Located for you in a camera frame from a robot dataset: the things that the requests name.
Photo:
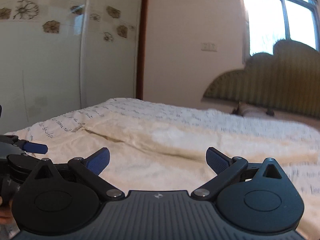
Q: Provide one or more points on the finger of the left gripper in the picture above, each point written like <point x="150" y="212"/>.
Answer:
<point x="31" y="147"/>

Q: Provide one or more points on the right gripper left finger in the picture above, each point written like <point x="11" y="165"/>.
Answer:
<point x="88" y="170"/>

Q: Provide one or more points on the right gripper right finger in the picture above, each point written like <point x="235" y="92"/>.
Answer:
<point x="228" y="171"/>

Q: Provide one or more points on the cream textured pants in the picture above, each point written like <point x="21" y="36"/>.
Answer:
<point x="155" y="155"/>

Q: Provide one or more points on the person's left hand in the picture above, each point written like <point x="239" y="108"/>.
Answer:
<point x="6" y="216"/>

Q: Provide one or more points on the patterned pillow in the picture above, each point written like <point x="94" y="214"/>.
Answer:
<point x="246" y="110"/>

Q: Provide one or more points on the white blanket with script text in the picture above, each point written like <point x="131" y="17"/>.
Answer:
<point x="304" y="175"/>

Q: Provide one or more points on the olive green padded headboard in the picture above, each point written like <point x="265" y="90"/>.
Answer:
<point x="286" y="80"/>

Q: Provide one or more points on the white wardrobe with flower decals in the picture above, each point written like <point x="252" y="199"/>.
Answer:
<point x="63" y="55"/>

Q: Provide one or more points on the white wall socket plate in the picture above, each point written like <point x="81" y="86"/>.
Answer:
<point x="208" y="46"/>

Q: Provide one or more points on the window with metal frame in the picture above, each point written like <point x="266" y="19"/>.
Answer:
<point x="269" y="21"/>

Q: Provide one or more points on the brown wooden door frame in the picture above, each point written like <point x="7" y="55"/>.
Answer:
<point x="141" y="50"/>

